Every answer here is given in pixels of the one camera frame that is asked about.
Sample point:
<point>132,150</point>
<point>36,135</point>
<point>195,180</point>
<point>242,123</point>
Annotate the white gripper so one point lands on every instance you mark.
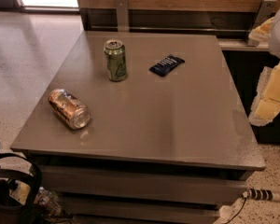
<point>267,101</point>

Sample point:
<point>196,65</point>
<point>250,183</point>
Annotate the orange soda can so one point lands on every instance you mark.
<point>73,112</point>

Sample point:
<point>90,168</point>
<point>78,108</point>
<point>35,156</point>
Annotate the green soda can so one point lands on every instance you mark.
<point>115,60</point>

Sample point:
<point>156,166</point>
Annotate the grey table with drawers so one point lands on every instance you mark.
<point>158,150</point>

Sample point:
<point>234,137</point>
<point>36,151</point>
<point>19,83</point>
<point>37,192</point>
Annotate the crumpled plastic bottle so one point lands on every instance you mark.
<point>47,200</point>

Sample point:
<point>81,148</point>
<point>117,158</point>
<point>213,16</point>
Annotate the black headphones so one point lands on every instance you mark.
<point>12,211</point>

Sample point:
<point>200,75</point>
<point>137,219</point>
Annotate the right metal wall bracket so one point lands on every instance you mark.
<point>264,12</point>

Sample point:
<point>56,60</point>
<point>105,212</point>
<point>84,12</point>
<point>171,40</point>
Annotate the metal wall bracket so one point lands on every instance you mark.
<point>122,13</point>
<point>264,12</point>

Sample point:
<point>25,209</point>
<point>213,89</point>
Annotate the black white striped cable plug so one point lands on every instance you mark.
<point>262,195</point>

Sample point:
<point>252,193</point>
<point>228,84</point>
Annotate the left metal wall bracket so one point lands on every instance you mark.
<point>122,13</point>

